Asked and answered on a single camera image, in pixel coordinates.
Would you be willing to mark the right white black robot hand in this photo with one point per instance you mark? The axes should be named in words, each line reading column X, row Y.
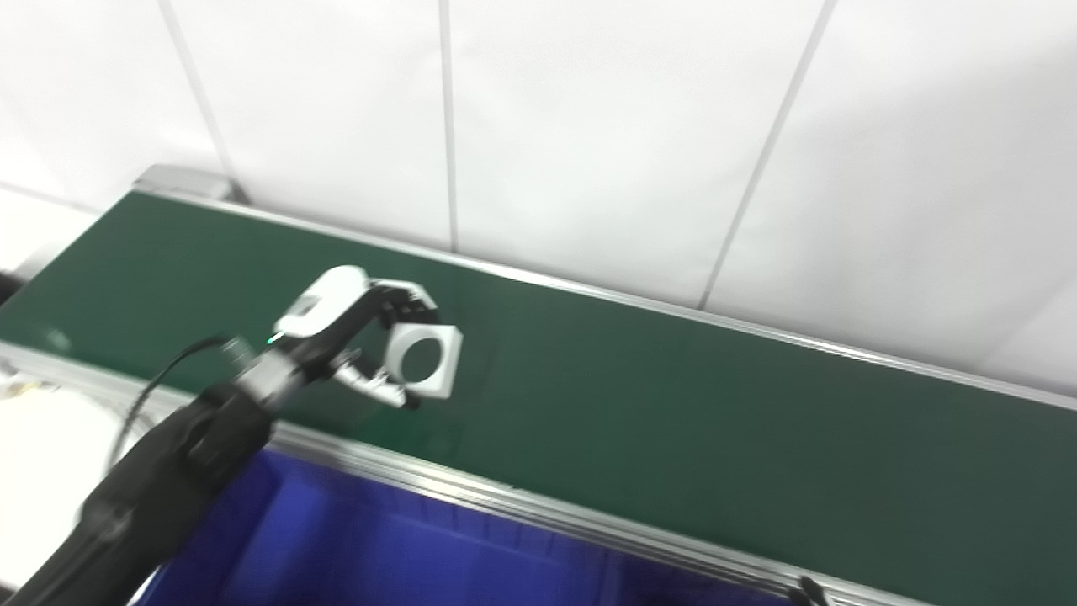
column 813, row 592

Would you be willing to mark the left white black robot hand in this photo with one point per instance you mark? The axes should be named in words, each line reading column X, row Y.
column 328, row 311

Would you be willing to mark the white square part round hole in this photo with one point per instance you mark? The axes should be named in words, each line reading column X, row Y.
column 446, row 337

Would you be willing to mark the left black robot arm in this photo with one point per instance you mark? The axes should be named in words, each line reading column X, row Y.
column 151, row 480

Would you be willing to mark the green conveyor belt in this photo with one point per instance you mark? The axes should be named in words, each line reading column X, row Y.
column 471, row 488
column 673, row 404

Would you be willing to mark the blue plastic bin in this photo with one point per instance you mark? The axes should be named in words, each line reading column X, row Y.
column 379, row 547

